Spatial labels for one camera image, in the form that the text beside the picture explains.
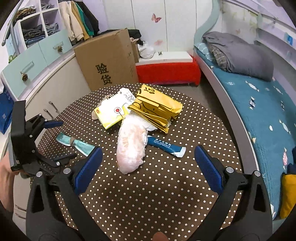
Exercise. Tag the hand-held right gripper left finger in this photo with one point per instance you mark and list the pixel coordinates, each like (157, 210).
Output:
(89, 171)

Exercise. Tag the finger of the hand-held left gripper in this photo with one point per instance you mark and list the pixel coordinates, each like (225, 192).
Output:
(59, 161)
(53, 124)

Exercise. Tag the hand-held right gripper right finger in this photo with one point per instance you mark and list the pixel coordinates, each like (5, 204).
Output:
(208, 170)

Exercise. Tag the teal plastic wrapper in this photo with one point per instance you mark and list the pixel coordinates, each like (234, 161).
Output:
(77, 144)

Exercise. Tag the blue white sachet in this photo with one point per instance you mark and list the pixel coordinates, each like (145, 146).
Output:
(165, 146)

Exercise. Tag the pink white plastic bag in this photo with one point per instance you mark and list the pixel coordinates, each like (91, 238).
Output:
(131, 146)

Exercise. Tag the yellow white medicine box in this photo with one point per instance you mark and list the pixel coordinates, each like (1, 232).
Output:
(111, 113)

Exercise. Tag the yellow paper bag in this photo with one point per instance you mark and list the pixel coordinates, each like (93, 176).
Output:
(157, 104)

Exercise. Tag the person's left hand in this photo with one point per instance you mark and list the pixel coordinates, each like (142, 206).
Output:
(5, 185)

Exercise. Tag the person's right hand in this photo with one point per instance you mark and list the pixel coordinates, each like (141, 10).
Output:
(160, 237)

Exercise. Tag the blue bag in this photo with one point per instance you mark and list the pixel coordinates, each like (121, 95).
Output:
(5, 111)

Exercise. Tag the white cabinet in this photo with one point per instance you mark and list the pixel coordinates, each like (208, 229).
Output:
(69, 76)

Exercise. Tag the pine cone ornament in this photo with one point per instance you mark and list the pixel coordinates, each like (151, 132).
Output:
(25, 77)
(60, 49)

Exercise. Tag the round polka dot table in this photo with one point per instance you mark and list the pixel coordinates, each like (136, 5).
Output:
(148, 185)

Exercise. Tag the teal drawer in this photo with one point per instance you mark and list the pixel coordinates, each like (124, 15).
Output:
(55, 45)
(20, 67)

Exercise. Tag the green plant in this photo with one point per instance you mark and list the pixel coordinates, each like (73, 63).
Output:
(11, 59)

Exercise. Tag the bed with teal sheet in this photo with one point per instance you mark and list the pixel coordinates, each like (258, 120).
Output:
(261, 111)

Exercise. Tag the large cardboard box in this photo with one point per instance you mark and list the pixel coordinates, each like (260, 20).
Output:
(108, 62)

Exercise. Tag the navy cloth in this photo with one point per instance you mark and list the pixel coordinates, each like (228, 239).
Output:
(291, 167)

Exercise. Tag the dark grey folded clothes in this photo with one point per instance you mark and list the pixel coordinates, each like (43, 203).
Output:
(34, 33)

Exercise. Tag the teal bunk bed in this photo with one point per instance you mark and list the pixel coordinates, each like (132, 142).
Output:
(231, 76)

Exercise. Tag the folded blue jeans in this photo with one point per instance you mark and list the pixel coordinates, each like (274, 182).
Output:
(53, 27)

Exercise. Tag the cream jacket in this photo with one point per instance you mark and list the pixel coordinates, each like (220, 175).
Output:
(67, 22)

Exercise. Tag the red bench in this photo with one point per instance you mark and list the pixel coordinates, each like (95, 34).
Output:
(167, 73)

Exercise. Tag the lavender cubby shelf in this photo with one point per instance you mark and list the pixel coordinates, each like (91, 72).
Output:
(39, 20)

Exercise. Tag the green garment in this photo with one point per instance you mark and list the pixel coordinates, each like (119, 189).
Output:
(87, 22)

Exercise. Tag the grey metal handrail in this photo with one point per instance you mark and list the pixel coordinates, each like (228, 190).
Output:
(12, 23)

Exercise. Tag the small cardboard box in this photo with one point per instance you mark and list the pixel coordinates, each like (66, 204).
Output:
(135, 51)

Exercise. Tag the black clothes pile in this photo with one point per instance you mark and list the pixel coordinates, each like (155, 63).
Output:
(124, 33)

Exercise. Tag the black jacket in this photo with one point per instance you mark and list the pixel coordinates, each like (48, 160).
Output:
(91, 15)

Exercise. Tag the olive clothes pile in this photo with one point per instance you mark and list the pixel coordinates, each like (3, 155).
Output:
(26, 11)

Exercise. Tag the white crumpled plastic bag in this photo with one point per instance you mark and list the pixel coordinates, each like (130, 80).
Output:
(146, 51)

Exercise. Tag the white board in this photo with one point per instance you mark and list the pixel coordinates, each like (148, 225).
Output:
(166, 58)

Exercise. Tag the grey duvet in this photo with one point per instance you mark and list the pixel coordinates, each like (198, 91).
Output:
(242, 55)

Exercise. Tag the blue plaid pillow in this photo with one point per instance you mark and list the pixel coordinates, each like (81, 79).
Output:
(203, 50)

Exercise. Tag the white wardrobe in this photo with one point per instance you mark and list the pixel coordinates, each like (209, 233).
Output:
(143, 16)

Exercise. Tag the small blue box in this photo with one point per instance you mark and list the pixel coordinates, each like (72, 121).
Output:
(289, 38)

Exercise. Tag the lavender wall shelf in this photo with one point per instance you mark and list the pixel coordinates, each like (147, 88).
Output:
(275, 30)

